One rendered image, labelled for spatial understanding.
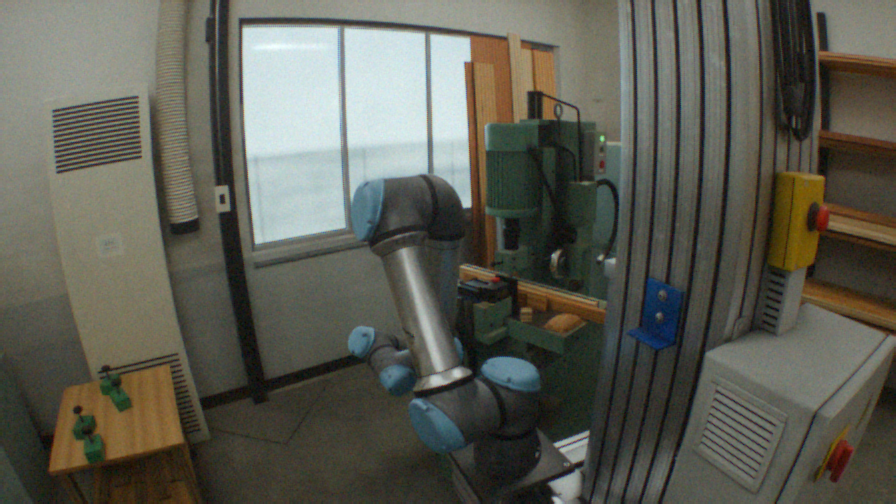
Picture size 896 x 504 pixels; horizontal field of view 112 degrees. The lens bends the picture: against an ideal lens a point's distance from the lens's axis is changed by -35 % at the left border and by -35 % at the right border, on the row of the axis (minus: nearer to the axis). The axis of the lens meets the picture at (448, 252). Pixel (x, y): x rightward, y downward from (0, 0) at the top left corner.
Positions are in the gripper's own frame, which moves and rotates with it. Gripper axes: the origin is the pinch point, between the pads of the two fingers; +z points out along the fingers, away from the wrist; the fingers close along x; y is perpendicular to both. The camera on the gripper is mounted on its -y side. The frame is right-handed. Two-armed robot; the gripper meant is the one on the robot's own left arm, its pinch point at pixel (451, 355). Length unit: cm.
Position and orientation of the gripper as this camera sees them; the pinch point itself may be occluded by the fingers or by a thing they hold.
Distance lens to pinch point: 137.7
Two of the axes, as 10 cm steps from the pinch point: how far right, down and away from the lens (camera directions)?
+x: 7.0, 1.7, -6.9
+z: 6.3, 3.1, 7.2
